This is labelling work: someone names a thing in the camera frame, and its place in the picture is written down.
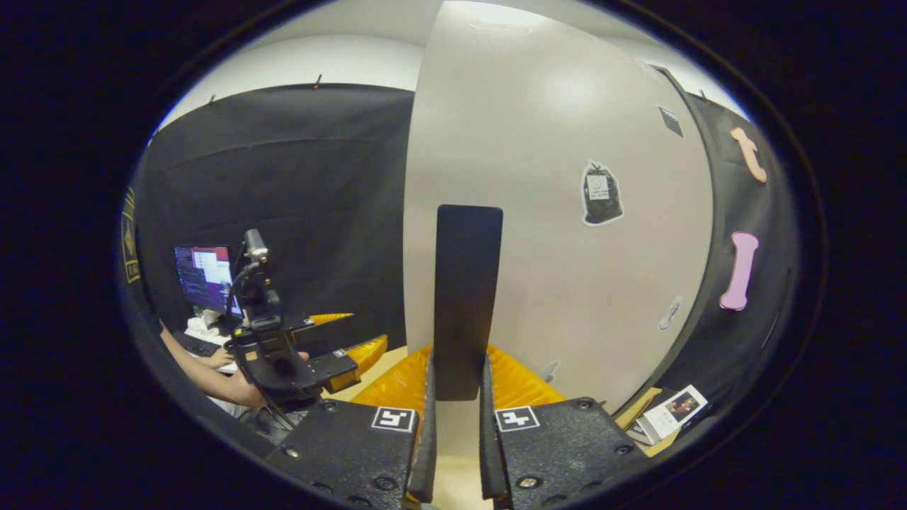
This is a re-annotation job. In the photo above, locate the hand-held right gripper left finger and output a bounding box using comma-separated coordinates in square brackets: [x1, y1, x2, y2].
[266, 345, 438, 507]

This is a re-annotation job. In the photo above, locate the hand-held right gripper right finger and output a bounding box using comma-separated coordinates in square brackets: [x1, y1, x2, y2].
[480, 345, 649, 507]

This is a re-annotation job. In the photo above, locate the grey cabinet door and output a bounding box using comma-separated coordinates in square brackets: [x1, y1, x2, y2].
[402, 0, 715, 454]

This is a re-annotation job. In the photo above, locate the white crumpled tissue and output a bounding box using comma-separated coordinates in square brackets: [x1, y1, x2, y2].
[186, 310, 229, 337]

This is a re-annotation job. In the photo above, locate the black keyboard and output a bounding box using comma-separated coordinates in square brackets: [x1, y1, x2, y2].
[174, 331, 222, 358]

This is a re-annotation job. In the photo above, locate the computer monitor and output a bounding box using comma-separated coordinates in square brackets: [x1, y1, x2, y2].
[174, 244, 236, 317]

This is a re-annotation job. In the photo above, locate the white photo card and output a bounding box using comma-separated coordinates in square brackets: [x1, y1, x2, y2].
[633, 385, 709, 446]

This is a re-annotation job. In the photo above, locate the black backdrop cloth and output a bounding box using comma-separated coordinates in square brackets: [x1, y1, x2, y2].
[131, 84, 801, 426]

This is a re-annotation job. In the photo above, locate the black door handle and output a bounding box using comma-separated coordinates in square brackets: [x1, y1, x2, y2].
[434, 204, 504, 402]

